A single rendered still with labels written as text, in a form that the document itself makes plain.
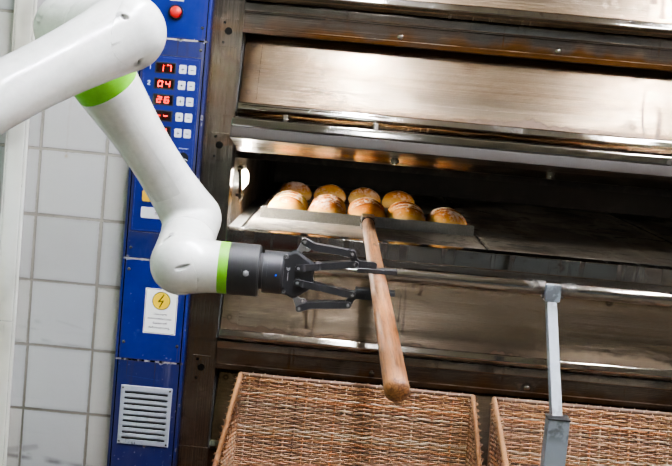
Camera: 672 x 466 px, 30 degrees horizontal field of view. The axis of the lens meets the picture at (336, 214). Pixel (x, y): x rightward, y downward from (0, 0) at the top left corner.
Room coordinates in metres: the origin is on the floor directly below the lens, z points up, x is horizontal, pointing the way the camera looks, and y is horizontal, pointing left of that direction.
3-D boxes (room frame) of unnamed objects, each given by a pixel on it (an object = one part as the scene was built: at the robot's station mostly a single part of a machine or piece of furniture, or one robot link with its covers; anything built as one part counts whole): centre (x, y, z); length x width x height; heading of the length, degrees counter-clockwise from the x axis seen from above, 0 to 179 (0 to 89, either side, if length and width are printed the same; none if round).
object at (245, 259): (2.20, 0.15, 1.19); 0.12 x 0.06 x 0.09; 0
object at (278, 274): (2.19, 0.07, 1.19); 0.09 x 0.07 x 0.08; 90
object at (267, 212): (3.37, -0.08, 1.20); 0.55 x 0.36 x 0.03; 90
